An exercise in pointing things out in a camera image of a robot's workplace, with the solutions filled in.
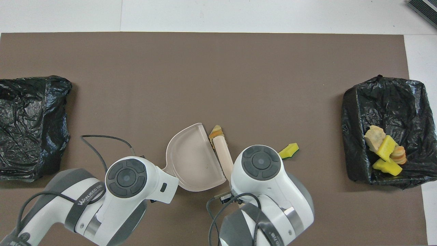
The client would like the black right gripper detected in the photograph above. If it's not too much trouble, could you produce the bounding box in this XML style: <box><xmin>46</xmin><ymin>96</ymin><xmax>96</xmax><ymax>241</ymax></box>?
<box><xmin>214</xmin><ymin>192</ymin><xmax>239</xmax><ymax>205</ymax></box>

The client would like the beige hand brush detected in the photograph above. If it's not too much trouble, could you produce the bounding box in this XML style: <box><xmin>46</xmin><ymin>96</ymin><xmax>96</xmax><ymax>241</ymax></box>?
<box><xmin>208</xmin><ymin>134</ymin><xmax>235</xmax><ymax>179</ymax></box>

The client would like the beige plastic dustpan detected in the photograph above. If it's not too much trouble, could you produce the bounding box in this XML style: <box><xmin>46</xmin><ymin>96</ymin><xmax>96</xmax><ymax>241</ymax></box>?
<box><xmin>162</xmin><ymin>123</ymin><xmax>227</xmax><ymax>192</ymax></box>

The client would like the yellow green sponge piece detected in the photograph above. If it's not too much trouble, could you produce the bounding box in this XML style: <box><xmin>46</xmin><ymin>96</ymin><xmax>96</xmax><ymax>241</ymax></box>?
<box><xmin>376</xmin><ymin>135</ymin><xmax>398</xmax><ymax>162</ymax></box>
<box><xmin>372</xmin><ymin>158</ymin><xmax>403</xmax><ymax>177</ymax></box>
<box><xmin>278</xmin><ymin>142</ymin><xmax>299</xmax><ymax>160</ymax></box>

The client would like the black bag lined bin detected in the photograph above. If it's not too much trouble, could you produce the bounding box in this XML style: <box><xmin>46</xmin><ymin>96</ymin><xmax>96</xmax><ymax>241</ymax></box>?
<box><xmin>341</xmin><ymin>75</ymin><xmax>437</xmax><ymax>189</ymax></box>
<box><xmin>0</xmin><ymin>76</ymin><xmax>73</xmax><ymax>182</ymax></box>

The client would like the brown table mat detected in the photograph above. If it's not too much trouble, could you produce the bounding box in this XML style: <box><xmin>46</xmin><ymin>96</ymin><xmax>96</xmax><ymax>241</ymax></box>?
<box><xmin>0</xmin><ymin>32</ymin><xmax>428</xmax><ymax>246</ymax></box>

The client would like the dark ribbed grille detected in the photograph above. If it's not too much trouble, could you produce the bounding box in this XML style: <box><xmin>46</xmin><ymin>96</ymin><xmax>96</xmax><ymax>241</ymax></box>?
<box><xmin>407</xmin><ymin>0</ymin><xmax>437</xmax><ymax>29</ymax></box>

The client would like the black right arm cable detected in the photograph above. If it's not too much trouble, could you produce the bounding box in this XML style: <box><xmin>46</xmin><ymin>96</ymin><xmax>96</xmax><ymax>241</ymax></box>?
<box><xmin>206</xmin><ymin>193</ymin><xmax>273</xmax><ymax>246</ymax></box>

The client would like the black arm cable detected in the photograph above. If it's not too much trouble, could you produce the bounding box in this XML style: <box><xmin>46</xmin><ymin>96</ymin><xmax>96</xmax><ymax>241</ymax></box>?
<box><xmin>206</xmin><ymin>193</ymin><xmax>273</xmax><ymax>246</ymax></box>
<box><xmin>14</xmin><ymin>135</ymin><xmax>135</xmax><ymax>240</ymax></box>

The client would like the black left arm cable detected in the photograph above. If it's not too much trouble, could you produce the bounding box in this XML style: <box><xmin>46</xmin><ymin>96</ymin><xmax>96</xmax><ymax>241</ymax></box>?
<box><xmin>14</xmin><ymin>135</ymin><xmax>135</xmax><ymax>240</ymax></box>

